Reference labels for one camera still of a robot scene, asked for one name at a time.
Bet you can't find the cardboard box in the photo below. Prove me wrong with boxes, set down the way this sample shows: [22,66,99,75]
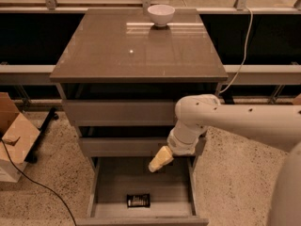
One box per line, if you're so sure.
[0,92,40,183]

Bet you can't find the black floor cable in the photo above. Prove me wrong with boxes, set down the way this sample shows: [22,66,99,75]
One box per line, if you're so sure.
[0,138,78,226]

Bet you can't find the black caster stand leg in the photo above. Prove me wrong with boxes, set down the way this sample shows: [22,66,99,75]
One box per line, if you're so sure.
[25,107,59,164]

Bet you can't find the black rxbar chocolate bar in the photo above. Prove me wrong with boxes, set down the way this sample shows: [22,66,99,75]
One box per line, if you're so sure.
[126,194,151,208]

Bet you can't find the white ceramic bowl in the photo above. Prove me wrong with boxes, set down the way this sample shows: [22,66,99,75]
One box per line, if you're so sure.
[148,5,175,26]

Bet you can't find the bottom grey open drawer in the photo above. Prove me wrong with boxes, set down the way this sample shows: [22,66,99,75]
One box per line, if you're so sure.
[77,157,209,226]

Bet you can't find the top grey drawer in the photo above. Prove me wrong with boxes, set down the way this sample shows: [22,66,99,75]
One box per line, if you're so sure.
[62,100,177,126]

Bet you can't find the middle grey drawer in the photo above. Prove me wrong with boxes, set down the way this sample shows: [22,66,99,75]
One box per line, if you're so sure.
[79,137,166,157]

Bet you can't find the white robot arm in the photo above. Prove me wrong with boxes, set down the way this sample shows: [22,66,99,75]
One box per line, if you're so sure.
[149,94,301,226]

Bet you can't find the grey drawer cabinet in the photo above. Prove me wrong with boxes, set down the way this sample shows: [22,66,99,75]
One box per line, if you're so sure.
[49,7,230,226]

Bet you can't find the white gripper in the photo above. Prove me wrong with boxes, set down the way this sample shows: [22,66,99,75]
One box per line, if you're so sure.
[149,135,198,172]

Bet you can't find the white hanging cable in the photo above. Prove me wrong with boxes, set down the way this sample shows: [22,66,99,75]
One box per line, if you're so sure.
[219,7,254,94]

